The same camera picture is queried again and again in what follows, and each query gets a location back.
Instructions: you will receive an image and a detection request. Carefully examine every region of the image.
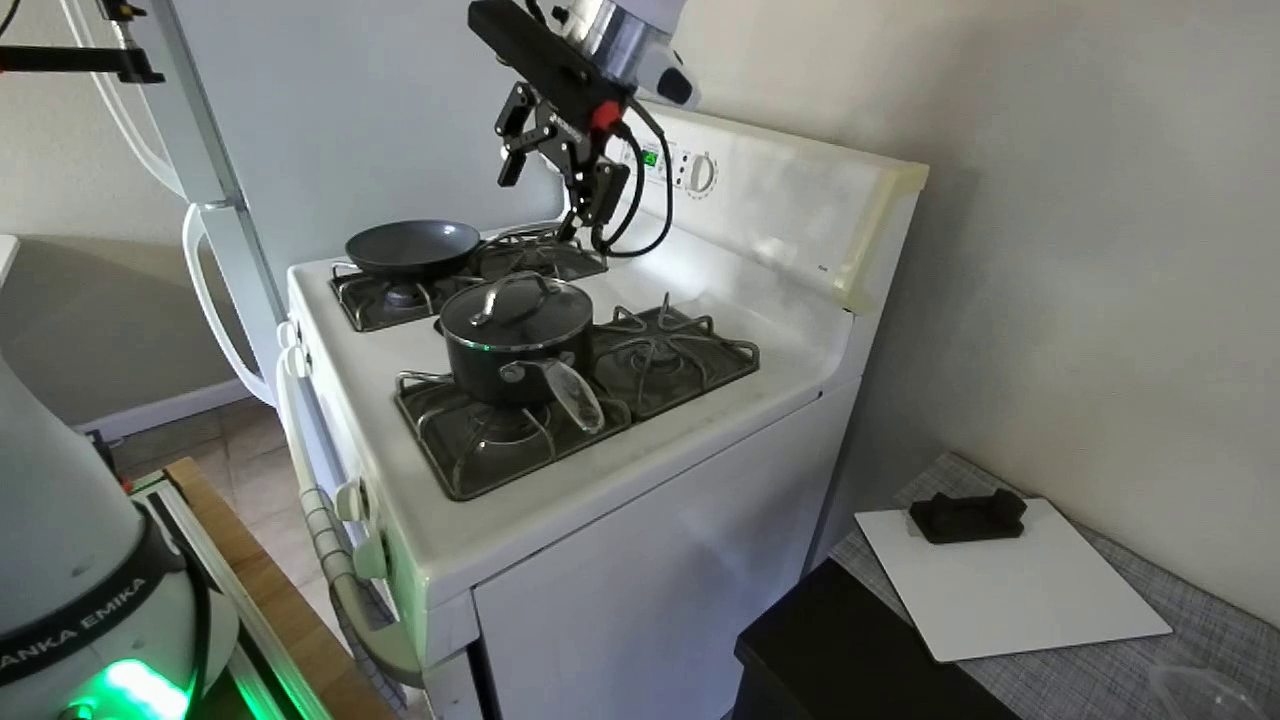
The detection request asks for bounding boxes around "white gas stove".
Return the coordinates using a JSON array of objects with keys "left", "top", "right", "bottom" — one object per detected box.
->
[{"left": 271, "top": 87, "right": 934, "bottom": 720}]

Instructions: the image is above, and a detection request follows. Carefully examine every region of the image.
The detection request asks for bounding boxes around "grey refrigerator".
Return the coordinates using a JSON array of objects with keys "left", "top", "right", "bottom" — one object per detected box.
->
[{"left": 135, "top": 0, "right": 594, "bottom": 411}]

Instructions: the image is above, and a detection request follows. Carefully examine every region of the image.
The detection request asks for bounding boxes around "wooden board edge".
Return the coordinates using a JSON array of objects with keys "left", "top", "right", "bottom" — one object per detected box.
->
[{"left": 165, "top": 455, "right": 397, "bottom": 720}]

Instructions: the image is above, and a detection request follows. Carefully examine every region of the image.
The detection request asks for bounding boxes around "stove control panel with display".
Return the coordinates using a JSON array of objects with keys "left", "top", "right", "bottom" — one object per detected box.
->
[{"left": 634, "top": 130, "right": 721, "bottom": 196}]

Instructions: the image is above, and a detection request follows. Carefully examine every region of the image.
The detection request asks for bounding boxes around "white flat board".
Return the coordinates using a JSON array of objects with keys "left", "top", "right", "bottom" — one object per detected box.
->
[{"left": 853, "top": 493, "right": 1177, "bottom": 667}]

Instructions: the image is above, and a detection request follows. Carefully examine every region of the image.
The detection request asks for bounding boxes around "aluminium frame rail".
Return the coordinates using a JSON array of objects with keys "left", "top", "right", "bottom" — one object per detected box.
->
[{"left": 132, "top": 473, "right": 324, "bottom": 720}]

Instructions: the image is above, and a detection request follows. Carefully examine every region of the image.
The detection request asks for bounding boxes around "dark saucepan with metal handle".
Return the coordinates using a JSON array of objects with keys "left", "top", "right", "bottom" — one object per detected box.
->
[{"left": 435, "top": 273, "right": 612, "bottom": 435}]

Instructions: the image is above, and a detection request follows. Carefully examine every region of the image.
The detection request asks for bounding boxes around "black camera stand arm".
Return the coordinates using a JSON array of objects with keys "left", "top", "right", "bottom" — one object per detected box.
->
[{"left": 0, "top": 0, "right": 169, "bottom": 87}]

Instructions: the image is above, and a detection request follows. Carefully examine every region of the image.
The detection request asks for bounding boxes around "grey frying pan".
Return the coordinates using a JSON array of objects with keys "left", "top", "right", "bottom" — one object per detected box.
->
[{"left": 341, "top": 216, "right": 478, "bottom": 283}]

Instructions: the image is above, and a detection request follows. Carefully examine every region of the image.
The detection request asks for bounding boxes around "grey woven mat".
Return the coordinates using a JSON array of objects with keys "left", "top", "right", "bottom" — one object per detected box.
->
[{"left": 823, "top": 453, "right": 1280, "bottom": 720}]

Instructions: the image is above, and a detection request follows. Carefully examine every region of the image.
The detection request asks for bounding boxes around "white fridge door handle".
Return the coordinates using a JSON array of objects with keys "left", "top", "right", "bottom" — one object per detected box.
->
[
  {"left": 174, "top": 196, "right": 289, "bottom": 411},
  {"left": 54, "top": 0, "right": 194, "bottom": 202}
]

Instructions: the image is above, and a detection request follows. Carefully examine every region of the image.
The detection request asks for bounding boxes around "white wrist mounted box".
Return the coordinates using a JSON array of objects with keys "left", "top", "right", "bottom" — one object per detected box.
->
[{"left": 650, "top": 51, "right": 699, "bottom": 111}]

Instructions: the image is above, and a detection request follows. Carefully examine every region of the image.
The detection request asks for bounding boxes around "black burner grate under pot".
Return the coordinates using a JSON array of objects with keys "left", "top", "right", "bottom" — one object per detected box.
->
[{"left": 390, "top": 291, "right": 768, "bottom": 508}]

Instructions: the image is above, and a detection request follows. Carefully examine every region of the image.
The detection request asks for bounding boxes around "white oven door handle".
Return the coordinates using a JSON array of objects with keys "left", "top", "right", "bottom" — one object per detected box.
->
[{"left": 271, "top": 319, "right": 404, "bottom": 630}]

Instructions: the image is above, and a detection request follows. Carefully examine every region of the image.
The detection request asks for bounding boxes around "small black device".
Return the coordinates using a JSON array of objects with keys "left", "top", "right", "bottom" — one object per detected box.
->
[{"left": 908, "top": 482, "right": 1030, "bottom": 546}]

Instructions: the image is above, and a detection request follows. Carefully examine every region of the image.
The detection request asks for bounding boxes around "black burner grate under pan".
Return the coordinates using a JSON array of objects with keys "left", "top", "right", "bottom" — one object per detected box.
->
[{"left": 326, "top": 222, "right": 612, "bottom": 337}]

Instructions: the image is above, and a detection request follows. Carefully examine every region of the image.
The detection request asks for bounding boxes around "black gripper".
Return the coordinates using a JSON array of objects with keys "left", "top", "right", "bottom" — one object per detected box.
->
[{"left": 490, "top": 80, "right": 633, "bottom": 255}]

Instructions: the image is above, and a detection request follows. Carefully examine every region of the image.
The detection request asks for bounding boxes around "glass lid with metal handle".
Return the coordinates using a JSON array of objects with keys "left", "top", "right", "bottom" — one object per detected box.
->
[{"left": 435, "top": 269, "right": 594, "bottom": 351}]

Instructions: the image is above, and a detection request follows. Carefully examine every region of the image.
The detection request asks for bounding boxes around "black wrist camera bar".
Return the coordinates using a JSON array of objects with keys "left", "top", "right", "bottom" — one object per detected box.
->
[{"left": 465, "top": 0, "right": 633, "bottom": 136}]

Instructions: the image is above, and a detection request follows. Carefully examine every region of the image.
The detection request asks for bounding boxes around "black box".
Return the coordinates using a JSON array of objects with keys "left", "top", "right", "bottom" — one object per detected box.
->
[{"left": 732, "top": 555, "right": 1025, "bottom": 720}]

